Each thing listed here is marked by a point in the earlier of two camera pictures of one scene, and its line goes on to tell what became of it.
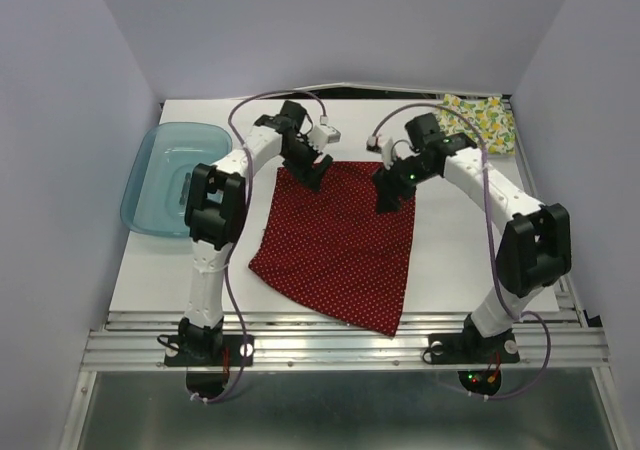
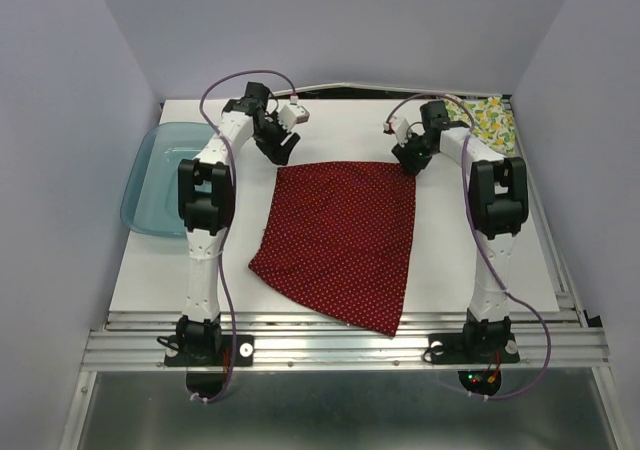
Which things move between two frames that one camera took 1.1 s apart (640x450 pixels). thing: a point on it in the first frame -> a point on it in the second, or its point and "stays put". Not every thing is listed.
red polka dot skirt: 333,245 stays put
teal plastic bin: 154,200 stays put
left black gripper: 305,173 -> 275,152
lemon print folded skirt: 486,120 stays put
